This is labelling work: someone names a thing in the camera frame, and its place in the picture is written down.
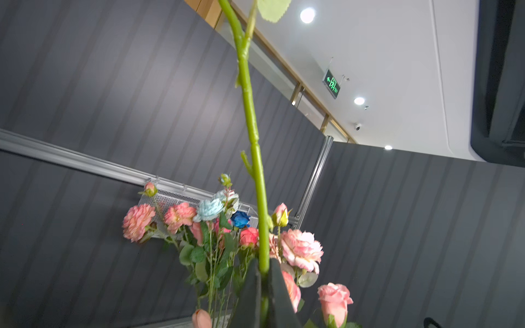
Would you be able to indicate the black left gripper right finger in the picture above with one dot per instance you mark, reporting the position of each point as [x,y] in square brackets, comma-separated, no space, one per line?
[281,312]

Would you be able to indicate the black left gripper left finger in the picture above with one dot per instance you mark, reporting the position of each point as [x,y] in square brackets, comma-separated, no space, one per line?
[248,310]

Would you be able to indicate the pink tulip bud stem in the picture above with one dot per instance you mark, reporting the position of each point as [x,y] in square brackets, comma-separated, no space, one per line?
[201,319]

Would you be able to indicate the blue artificial rose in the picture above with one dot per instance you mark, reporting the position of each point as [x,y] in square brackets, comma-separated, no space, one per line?
[240,220]

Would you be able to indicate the pink carnation stem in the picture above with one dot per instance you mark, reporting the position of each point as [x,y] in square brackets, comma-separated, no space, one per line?
[168,217]

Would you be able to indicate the white cream rose stem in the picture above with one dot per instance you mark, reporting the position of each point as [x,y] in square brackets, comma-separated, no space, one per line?
[271,11]

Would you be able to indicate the pale blue rose stem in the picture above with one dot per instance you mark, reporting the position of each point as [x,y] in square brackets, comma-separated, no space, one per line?
[205,256]

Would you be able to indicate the green exit sign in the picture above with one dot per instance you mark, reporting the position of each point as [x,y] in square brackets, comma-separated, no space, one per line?
[331,84]

